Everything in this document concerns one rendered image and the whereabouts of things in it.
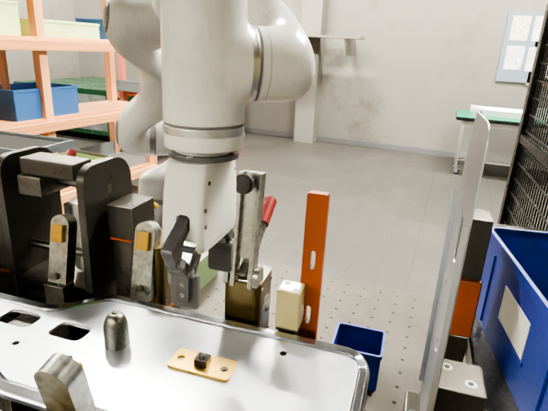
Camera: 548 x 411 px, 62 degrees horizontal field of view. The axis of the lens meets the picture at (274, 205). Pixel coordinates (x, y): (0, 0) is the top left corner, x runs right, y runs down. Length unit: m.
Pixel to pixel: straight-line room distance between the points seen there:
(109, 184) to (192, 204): 0.39
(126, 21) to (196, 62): 0.45
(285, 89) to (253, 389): 0.35
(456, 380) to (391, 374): 0.62
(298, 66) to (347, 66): 6.69
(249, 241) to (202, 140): 0.26
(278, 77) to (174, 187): 0.15
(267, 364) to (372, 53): 6.62
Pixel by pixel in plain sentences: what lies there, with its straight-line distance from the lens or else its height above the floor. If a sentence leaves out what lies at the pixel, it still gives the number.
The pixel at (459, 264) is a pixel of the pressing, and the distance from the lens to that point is 0.41.
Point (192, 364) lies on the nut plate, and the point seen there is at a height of 1.00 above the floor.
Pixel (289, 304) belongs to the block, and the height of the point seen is 1.05.
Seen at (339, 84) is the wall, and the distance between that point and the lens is 7.20.
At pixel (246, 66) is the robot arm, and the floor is 1.37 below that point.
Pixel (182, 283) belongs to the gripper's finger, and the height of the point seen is 1.15.
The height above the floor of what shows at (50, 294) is 0.97.
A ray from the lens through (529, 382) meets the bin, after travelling 0.57.
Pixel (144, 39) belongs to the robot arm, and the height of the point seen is 1.39.
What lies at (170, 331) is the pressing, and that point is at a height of 1.00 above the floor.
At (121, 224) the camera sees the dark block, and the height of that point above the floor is 1.09.
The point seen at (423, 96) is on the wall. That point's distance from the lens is 7.02.
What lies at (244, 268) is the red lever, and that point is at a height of 1.07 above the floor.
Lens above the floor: 1.39
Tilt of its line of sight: 19 degrees down
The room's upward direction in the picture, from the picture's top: 3 degrees clockwise
